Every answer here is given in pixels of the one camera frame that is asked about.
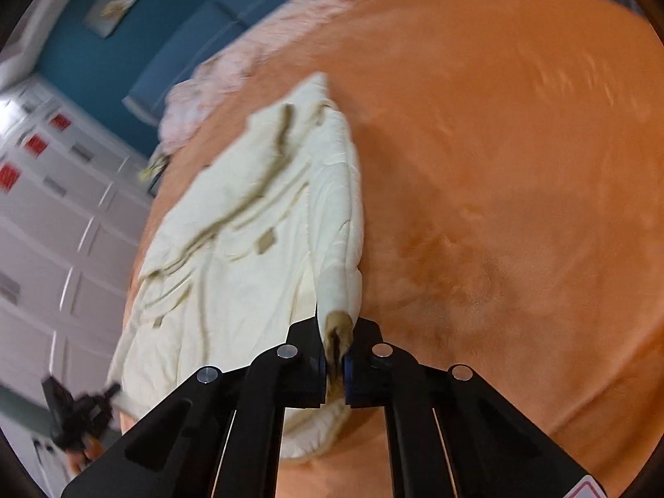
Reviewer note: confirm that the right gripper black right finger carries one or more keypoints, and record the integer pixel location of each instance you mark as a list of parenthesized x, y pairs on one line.
[(450, 433)]

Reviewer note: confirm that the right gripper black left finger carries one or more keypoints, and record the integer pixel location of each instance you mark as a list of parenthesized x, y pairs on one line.
[(218, 434)]

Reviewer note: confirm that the cream quilted blanket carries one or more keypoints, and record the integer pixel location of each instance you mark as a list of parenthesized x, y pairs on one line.
[(271, 233)]

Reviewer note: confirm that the person's left hand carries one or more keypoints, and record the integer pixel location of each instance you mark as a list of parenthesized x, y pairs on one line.
[(78, 460)]

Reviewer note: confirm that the white panelled wardrobe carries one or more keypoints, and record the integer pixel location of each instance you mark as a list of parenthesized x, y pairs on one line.
[(72, 211)]

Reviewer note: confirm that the yellow white cloth pile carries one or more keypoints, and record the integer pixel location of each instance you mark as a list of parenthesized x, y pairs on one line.
[(157, 163)]

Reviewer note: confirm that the blue upholstered headboard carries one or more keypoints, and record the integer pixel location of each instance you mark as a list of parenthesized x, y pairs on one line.
[(214, 25)]

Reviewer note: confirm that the pink crumpled duvet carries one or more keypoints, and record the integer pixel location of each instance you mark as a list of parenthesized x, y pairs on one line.
[(190, 102)]

